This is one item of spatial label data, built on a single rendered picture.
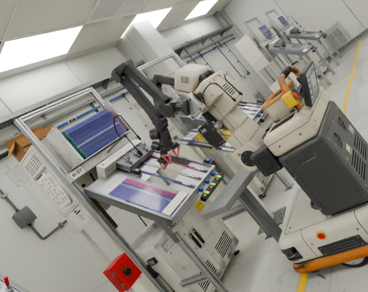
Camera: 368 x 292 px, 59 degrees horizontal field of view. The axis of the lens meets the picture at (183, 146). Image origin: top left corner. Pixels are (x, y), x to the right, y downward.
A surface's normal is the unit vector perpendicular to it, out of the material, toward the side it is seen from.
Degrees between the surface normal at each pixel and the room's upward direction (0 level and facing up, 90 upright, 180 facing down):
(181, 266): 90
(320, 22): 90
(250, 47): 90
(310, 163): 90
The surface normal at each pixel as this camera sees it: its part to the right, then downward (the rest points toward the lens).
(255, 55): -0.47, 0.43
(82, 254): 0.61, -0.48
